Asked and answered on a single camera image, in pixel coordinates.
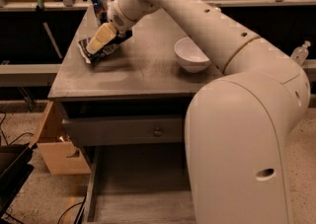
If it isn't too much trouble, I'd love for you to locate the grey open bottom drawer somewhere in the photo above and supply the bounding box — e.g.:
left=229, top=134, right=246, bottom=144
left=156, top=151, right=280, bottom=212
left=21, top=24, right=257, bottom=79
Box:
left=82, top=143, right=196, bottom=224

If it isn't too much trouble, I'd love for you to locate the blue silver energy drink can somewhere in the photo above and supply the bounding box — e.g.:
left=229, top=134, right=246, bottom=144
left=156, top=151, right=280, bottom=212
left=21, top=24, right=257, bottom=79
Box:
left=91, top=0, right=108, bottom=25

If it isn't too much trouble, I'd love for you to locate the grey wooden drawer cabinet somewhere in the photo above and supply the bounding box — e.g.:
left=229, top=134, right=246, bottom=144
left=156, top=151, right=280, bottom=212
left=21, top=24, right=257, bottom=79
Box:
left=47, top=1, right=231, bottom=224

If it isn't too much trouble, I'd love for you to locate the black floor cable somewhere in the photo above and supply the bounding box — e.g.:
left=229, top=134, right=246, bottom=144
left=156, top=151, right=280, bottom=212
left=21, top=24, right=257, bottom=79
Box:
left=57, top=196, right=87, bottom=224

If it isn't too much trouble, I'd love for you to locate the light wooden box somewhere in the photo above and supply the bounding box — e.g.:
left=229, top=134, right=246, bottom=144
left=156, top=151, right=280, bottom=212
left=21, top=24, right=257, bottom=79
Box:
left=30, top=102, right=90, bottom=175

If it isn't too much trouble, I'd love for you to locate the brass drawer knob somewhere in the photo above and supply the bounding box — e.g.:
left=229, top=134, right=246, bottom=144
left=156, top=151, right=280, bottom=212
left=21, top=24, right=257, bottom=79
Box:
left=153, top=127, right=163, bottom=137

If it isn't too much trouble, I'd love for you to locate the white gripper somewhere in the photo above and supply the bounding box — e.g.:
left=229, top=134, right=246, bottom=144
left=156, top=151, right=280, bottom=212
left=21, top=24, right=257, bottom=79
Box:
left=86, top=0, right=158, bottom=54

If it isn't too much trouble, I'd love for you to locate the blue chip bag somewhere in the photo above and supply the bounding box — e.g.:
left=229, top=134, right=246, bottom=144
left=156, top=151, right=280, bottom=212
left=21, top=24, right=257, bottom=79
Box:
left=77, top=30, right=132, bottom=64

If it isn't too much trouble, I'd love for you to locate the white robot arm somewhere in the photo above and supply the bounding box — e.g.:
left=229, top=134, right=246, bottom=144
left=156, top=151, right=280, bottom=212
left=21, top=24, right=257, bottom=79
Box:
left=87, top=0, right=310, bottom=224

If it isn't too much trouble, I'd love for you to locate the grey middle drawer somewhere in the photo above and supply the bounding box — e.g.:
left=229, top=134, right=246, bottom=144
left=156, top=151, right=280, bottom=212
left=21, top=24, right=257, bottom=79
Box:
left=62, top=115, right=184, bottom=147

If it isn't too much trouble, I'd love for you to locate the black equipment case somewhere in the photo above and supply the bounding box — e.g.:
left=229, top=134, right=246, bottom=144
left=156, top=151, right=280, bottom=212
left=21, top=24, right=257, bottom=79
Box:
left=0, top=144, right=34, bottom=216

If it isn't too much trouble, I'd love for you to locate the white ceramic bowl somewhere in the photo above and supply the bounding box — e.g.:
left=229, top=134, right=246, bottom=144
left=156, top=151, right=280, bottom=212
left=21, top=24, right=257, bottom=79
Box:
left=174, top=37, right=210, bottom=73

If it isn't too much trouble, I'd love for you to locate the clear sanitizer bottle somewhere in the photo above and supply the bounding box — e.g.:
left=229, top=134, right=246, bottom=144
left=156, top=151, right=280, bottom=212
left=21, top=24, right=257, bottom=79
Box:
left=290, top=40, right=311, bottom=65

